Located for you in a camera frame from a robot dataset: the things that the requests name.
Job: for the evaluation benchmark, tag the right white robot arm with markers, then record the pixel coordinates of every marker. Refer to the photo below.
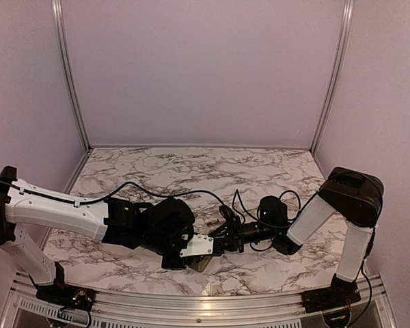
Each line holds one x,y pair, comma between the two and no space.
358,197

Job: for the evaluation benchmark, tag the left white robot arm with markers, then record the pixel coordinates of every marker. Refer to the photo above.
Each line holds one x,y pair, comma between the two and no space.
165,228

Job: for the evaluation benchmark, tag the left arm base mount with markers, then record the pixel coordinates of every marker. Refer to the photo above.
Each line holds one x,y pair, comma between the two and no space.
66,295

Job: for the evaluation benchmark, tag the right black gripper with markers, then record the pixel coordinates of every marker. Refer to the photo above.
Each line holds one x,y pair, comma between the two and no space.
234,237

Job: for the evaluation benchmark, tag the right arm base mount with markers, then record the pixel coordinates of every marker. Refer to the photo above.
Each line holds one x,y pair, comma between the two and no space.
327,298

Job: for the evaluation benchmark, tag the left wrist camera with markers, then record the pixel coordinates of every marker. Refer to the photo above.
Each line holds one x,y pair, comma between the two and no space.
199,245

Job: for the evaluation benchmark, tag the front aluminium rail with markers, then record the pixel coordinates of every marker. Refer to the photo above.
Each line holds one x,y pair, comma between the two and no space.
127,309

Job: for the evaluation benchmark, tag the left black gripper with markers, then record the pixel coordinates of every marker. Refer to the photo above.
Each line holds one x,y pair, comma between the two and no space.
171,264

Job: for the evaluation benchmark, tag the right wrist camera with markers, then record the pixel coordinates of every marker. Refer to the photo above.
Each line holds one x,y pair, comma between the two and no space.
227,213

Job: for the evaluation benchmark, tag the right aluminium frame post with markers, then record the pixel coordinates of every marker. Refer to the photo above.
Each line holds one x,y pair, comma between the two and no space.
338,63

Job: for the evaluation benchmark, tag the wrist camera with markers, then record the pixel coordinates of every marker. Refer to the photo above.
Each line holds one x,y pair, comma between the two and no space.
227,213
199,245

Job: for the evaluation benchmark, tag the grey remote control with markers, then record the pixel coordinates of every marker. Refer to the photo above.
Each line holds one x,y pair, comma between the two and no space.
198,263

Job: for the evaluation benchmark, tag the aluminium frame post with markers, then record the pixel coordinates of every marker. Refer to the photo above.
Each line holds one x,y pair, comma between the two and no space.
338,63
58,16

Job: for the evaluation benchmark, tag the left aluminium frame post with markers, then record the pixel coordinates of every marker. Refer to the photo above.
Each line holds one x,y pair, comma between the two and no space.
58,16

